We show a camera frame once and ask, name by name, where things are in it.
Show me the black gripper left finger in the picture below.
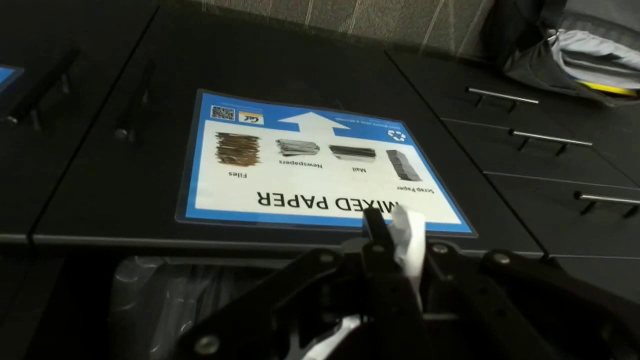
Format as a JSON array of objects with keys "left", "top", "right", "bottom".
[{"left": 190, "top": 206, "right": 422, "bottom": 360}]

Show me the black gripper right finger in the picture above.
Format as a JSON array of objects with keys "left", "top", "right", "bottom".
[{"left": 420, "top": 239, "right": 640, "bottom": 360}]

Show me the small white piece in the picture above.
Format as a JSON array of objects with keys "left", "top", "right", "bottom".
[{"left": 297, "top": 201, "right": 429, "bottom": 360}]

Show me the black bin liner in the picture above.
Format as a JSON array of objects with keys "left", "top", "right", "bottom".
[{"left": 107, "top": 256, "right": 287, "bottom": 360}]

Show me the blue mixed paper sign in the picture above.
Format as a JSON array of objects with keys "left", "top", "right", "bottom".
[{"left": 176, "top": 87, "right": 475, "bottom": 237}]

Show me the dark grey counter cabinet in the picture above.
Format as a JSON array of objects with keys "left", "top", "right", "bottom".
[{"left": 0, "top": 0, "right": 640, "bottom": 360}]

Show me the black backpack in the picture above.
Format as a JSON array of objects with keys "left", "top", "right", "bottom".
[{"left": 498, "top": 0, "right": 640, "bottom": 101}]

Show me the silver drawer handle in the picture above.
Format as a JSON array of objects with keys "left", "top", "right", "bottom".
[
  {"left": 508, "top": 127, "right": 593, "bottom": 156},
  {"left": 573, "top": 190, "right": 640, "bottom": 218},
  {"left": 465, "top": 85, "right": 542, "bottom": 111}
]

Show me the black bin door handle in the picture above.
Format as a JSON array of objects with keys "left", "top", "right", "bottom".
[
  {"left": 4, "top": 45, "right": 84, "bottom": 130},
  {"left": 111, "top": 58, "right": 160, "bottom": 144}
]

